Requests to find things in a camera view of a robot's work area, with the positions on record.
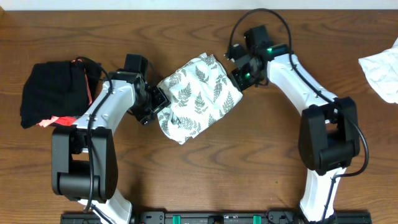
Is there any white fern print garment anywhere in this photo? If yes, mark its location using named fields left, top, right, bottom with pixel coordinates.
left=157, top=53, right=243, bottom=144

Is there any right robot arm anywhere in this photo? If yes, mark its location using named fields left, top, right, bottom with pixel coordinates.
left=224, top=26, right=366, bottom=223

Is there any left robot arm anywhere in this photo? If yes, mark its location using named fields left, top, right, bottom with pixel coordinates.
left=52, top=54, right=170, bottom=223

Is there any folded black and coral garment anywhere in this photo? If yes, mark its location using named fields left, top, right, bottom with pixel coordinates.
left=20, top=59, right=101, bottom=129

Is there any plain white cloth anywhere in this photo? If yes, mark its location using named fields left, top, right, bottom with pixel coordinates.
left=358, top=40, right=397, bottom=104

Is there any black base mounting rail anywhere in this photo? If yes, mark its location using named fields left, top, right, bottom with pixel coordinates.
left=60, top=208, right=373, bottom=224

